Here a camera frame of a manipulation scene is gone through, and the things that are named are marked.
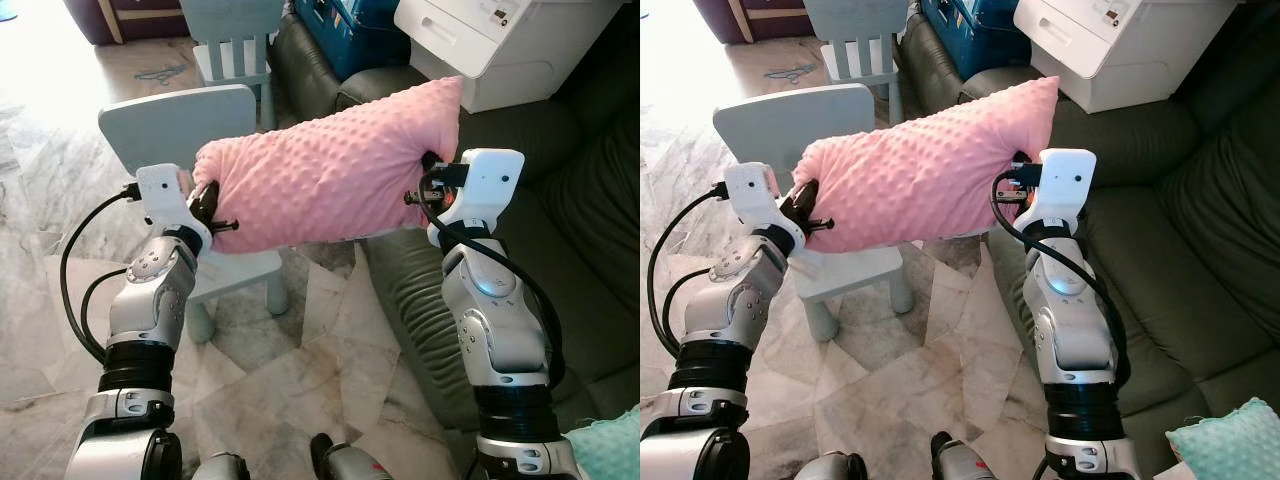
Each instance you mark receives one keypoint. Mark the pink dotted pillow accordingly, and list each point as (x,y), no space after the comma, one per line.
(930,170)
(330,170)

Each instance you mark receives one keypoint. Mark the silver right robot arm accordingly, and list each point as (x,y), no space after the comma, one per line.
(490,330)
(1075,330)

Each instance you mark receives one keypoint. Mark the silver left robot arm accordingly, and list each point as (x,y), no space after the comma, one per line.
(150,300)
(745,300)

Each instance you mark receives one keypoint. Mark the dark green leather sofa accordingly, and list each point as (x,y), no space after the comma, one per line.
(1200,200)
(580,200)

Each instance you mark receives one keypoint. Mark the teal dotted pillow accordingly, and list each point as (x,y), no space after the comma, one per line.
(1225,445)
(610,450)

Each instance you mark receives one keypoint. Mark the white drawer cabinet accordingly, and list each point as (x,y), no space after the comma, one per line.
(520,60)
(1140,60)

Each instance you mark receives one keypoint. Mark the grey-blue slatted small chair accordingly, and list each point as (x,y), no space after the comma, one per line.
(230,18)
(850,15)

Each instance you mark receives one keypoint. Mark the purple wooden furniture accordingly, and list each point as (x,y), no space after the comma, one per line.
(720,20)
(90,20)

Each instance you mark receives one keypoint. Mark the silver left robot leg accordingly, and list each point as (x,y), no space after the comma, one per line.
(222,470)
(835,470)

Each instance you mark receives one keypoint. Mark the silver robot leg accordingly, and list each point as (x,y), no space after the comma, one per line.
(355,468)
(222,470)
(975,468)
(835,470)

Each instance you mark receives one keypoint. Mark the silver right robot leg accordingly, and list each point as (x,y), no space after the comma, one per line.
(975,468)
(355,468)

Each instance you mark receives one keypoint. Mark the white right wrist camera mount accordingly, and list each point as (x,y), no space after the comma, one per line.
(490,180)
(1065,180)

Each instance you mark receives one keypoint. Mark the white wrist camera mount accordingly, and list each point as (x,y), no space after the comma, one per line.
(1065,180)
(490,180)
(160,190)
(745,190)

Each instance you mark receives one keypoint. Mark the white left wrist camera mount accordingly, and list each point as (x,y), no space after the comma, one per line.
(745,190)
(160,190)

